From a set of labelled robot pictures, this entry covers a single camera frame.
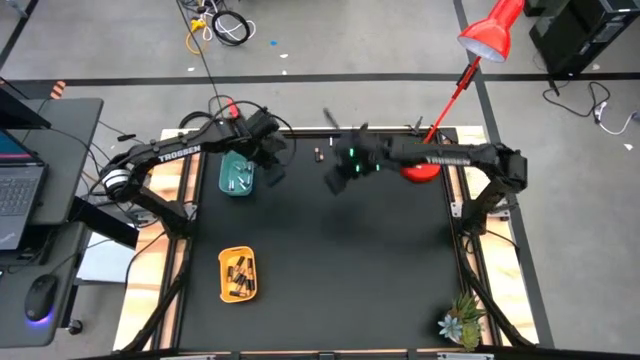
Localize white floor cable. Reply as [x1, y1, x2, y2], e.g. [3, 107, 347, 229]
[199, 0, 257, 46]

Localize black computer mouse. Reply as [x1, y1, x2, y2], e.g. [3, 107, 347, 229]
[23, 273, 59, 324]

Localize yellow extension cord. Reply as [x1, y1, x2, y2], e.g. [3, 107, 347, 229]
[185, 17, 209, 56]

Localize black desk monitor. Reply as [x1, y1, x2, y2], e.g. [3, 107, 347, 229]
[0, 77, 51, 131]

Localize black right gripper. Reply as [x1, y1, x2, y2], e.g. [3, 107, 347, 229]
[323, 149, 364, 197]

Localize thin black floor cable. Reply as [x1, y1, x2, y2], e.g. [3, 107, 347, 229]
[542, 79, 612, 120]

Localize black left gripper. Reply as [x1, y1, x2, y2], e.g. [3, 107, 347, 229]
[249, 130, 290, 189]

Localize teal plastic bin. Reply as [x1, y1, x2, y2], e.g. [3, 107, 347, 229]
[218, 151, 256, 197]

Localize long black floor cable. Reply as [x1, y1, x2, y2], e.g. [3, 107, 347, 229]
[174, 0, 239, 114]

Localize potted succulent plant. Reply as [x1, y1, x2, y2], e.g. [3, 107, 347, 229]
[438, 291, 487, 352]

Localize yellow plastic bin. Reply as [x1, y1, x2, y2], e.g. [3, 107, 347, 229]
[218, 245, 259, 304]

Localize white power adapter cable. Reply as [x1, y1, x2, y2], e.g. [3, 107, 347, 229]
[593, 101, 640, 136]

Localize coiled black cable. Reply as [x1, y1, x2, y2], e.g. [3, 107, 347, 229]
[211, 9, 251, 47]

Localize black computer tower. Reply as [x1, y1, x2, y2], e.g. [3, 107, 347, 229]
[528, 0, 640, 76]

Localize black table frame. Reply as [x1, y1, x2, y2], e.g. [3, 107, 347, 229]
[119, 124, 536, 360]

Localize black laptop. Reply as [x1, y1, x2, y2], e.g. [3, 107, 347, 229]
[0, 127, 50, 251]

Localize red desk lamp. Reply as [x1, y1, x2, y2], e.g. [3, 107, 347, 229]
[399, 0, 526, 185]

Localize black desk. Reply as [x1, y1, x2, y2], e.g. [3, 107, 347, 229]
[0, 97, 105, 349]

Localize plywood table base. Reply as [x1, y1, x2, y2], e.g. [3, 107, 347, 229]
[113, 124, 540, 351]

